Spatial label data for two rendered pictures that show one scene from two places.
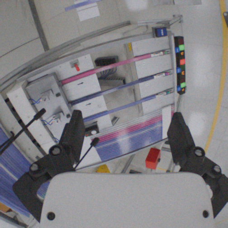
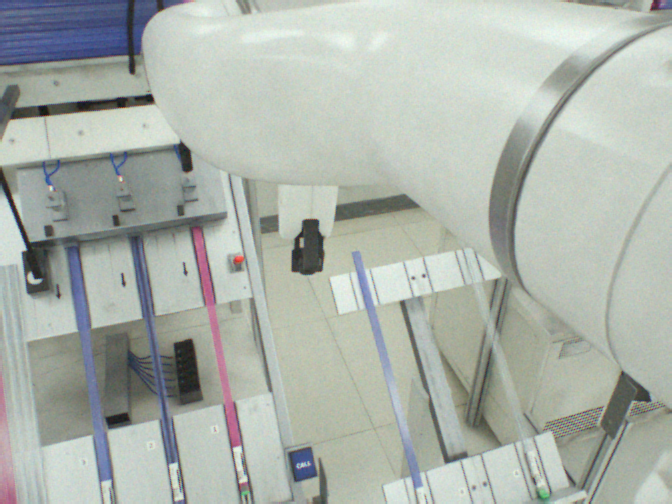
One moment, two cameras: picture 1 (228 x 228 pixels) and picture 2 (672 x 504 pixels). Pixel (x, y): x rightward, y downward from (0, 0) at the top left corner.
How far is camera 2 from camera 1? 54 cm
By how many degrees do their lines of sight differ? 51
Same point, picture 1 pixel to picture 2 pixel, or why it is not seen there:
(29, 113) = (153, 130)
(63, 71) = (222, 236)
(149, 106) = (71, 463)
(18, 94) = not seen: hidden behind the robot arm
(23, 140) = (92, 83)
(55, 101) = (166, 202)
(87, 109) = (107, 275)
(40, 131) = (92, 137)
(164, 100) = not seen: outside the picture
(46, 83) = (213, 193)
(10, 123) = not seen: hidden behind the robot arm
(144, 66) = (205, 433)
